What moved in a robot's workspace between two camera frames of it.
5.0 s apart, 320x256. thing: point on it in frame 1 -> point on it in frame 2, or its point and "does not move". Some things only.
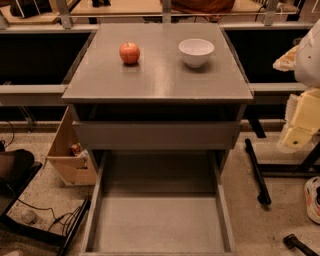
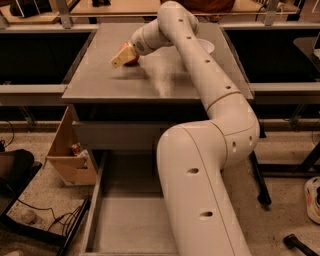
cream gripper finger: x=306 y=121 -> x=124 y=56
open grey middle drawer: x=160 y=203 does not move
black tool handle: x=291 y=242 does not move
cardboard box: x=68 y=157 does not move
